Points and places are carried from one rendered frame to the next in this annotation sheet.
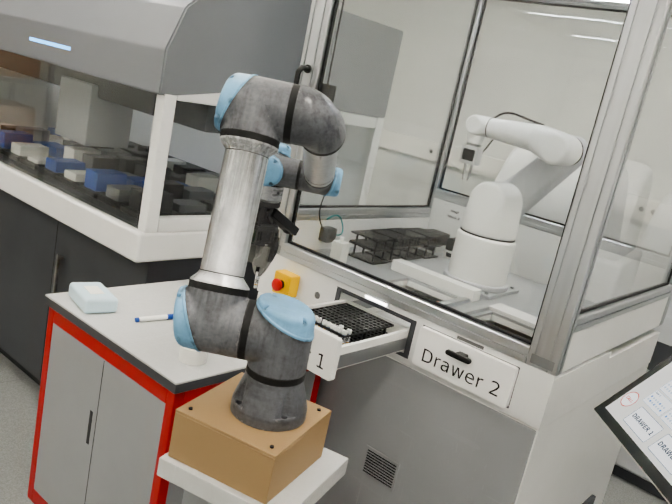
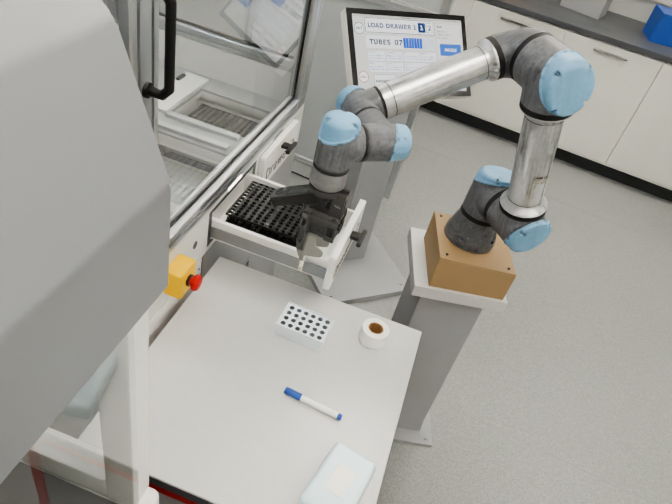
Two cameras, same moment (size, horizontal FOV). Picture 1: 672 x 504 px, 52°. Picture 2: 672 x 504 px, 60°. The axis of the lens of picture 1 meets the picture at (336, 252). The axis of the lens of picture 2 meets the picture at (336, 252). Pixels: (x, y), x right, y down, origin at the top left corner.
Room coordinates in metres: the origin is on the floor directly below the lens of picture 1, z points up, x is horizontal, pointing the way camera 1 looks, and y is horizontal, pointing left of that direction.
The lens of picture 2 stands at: (2.28, 1.11, 1.83)
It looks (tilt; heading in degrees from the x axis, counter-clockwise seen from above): 39 degrees down; 240
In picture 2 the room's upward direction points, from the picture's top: 15 degrees clockwise
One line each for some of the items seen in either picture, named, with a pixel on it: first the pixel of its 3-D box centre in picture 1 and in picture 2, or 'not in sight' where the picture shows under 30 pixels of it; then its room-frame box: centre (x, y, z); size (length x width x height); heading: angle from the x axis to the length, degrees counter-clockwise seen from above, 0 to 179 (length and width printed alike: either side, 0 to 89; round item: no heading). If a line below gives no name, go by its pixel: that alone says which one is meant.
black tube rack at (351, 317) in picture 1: (343, 328); (276, 218); (1.82, -0.06, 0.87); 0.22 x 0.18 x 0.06; 142
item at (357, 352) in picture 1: (344, 330); (272, 219); (1.83, -0.07, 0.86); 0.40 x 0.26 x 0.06; 142
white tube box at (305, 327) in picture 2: not in sight; (304, 326); (1.82, 0.25, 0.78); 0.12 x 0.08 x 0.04; 140
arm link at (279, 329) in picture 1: (279, 333); (493, 192); (1.26, 0.07, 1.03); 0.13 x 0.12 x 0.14; 90
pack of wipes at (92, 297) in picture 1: (93, 297); (338, 485); (1.88, 0.65, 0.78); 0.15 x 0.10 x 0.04; 41
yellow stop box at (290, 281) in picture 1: (285, 283); (181, 276); (2.10, 0.14, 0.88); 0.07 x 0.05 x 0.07; 52
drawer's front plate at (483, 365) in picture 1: (462, 365); (278, 152); (1.72, -0.39, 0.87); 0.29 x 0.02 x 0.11; 52
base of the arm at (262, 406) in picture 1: (272, 388); (475, 223); (1.26, 0.07, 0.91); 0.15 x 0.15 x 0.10
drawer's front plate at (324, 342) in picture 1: (293, 338); (345, 242); (1.66, 0.06, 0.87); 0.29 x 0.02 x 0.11; 52
